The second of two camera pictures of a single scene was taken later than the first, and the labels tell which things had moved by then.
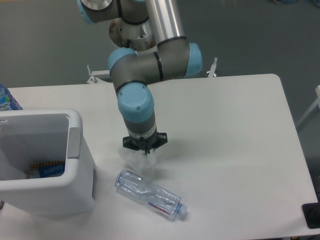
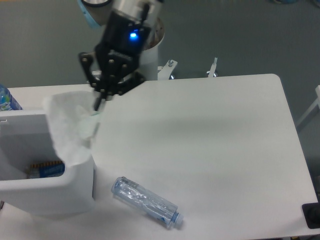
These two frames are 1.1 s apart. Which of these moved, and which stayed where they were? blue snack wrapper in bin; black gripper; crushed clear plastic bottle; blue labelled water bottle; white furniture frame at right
Moved: crushed clear plastic bottle; black gripper
Stayed: white furniture frame at right; blue snack wrapper in bin; blue labelled water bottle
